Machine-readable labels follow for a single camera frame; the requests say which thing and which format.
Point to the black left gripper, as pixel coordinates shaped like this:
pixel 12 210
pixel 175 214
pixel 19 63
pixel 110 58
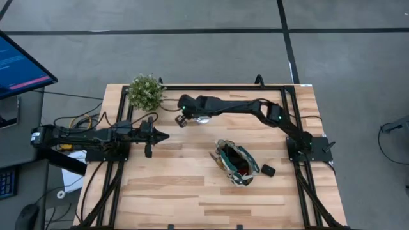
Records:
pixel 147 137

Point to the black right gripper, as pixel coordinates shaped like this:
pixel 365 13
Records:
pixel 191 105

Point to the beige green gardening bag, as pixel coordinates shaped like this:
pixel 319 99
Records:
pixel 231 177

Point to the red gardening glove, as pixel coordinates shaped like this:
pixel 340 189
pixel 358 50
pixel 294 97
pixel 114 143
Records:
pixel 244 171

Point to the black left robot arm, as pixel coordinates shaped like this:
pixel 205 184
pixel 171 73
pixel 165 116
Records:
pixel 80 137

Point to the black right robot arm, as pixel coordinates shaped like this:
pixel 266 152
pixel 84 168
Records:
pixel 243 107

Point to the green potted plant black pot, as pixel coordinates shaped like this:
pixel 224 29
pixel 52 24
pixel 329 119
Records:
pixel 147 92

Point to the black table edge clamp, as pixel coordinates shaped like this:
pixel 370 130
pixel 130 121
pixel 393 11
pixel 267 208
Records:
pixel 171 227
pixel 239 227

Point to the white paper sheet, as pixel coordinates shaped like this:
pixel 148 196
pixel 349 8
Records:
pixel 72 179

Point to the small black case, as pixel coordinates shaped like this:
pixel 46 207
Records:
pixel 268 170

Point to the white tape roll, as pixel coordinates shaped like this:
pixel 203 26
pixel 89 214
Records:
pixel 61 194

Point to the grey desk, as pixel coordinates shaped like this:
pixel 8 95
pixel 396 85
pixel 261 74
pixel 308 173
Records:
pixel 19 150

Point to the silver monitor stand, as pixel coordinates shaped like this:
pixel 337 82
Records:
pixel 9 111

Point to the black computer mouse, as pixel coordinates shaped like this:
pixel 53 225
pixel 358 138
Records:
pixel 27 217

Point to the blue lit computer monitor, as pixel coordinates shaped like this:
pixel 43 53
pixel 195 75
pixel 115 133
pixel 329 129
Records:
pixel 19 70

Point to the black keyboard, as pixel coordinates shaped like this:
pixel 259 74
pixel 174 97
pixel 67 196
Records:
pixel 6 183

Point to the black aluminium table frame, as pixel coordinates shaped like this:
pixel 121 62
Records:
pixel 223 87

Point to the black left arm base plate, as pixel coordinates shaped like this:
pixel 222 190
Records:
pixel 96 156

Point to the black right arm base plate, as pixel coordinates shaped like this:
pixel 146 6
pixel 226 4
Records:
pixel 321 155

